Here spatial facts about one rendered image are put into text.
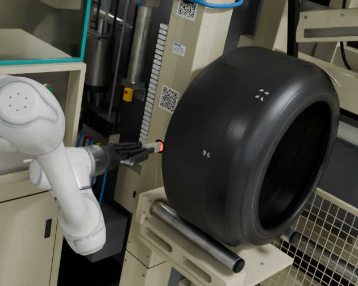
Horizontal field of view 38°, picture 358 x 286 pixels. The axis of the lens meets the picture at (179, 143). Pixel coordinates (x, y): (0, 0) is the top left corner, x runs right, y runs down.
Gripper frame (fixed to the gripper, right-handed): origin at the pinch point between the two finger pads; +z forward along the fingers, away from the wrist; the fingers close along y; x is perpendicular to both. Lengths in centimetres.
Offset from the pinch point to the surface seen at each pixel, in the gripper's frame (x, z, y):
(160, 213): 15.4, -4.0, -12.9
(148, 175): 11.6, 3.6, 2.3
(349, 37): -44, 43, -32
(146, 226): 21.2, -6.3, -10.4
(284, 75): -37, 3, -37
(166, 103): -14.5, 3.6, 0.8
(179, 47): -32.5, 3.6, -0.2
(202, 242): 15.1, -3.9, -30.6
